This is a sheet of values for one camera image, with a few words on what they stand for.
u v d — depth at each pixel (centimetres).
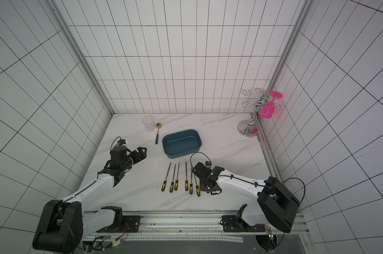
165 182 86
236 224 64
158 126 113
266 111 83
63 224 40
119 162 66
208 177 61
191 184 85
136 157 78
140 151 80
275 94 93
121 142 79
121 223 70
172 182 86
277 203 42
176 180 87
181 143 103
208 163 78
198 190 83
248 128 109
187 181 87
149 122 109
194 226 73
